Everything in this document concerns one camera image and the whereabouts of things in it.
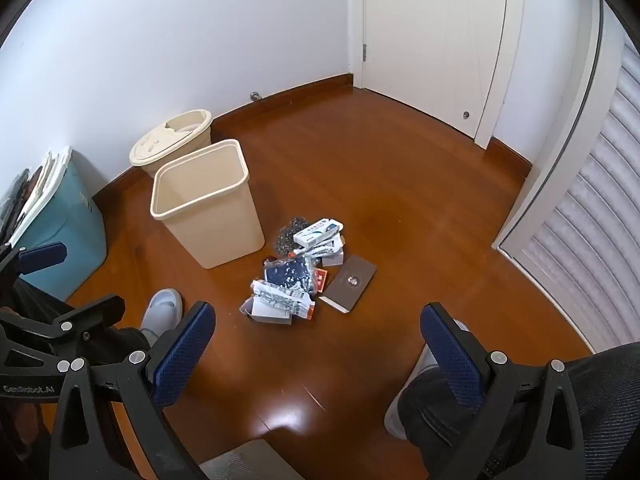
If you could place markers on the person's right leg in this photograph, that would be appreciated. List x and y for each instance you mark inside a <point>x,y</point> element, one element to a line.
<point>600,410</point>

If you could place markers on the dark mesh scrubber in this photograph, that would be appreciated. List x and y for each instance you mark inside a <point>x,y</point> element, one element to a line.
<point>290,234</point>

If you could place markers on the white long carton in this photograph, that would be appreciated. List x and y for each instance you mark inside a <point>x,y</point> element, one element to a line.
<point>317,231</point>

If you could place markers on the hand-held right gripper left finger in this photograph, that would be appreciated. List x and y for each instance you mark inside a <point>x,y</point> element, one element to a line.
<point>182,355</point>

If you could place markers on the beige mop bucket with lid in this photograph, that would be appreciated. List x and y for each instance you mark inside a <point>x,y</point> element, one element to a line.
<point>150,152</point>

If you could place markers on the striped printed packet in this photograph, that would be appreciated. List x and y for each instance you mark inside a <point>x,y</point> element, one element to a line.
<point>325,249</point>

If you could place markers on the beige plastic waste bin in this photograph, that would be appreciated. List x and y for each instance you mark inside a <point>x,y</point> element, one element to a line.
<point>220,230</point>

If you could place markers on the blue storage box white lid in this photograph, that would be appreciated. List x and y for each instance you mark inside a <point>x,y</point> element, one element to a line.
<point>65,220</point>

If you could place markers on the stack of black packets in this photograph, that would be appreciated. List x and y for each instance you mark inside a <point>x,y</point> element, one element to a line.
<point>15,200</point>

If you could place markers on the grey slipper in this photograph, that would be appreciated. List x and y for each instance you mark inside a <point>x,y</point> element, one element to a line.
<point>400,410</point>
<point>162,305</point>

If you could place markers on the white louvered closet door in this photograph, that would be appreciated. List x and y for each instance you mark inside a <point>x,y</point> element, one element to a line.
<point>590,210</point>

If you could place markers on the blue dotted plastic bag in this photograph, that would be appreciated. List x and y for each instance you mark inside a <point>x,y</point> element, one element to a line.
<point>292,272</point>

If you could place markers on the grey fabric seat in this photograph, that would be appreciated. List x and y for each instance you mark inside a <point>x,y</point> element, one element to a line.
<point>245,462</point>

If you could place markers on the small white carton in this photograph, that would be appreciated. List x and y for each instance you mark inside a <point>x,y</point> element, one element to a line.
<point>333,259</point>

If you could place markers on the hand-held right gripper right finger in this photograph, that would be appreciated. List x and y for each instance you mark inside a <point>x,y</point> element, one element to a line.
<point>450,355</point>

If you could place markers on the brown flat box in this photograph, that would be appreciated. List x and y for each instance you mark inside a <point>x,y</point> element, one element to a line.
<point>350,282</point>

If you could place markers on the crumpled white printed wrapper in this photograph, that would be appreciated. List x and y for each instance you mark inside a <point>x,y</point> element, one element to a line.
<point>280,296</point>

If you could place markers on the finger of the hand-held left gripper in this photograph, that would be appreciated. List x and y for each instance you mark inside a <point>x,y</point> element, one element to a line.
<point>85,315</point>
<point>42,255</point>

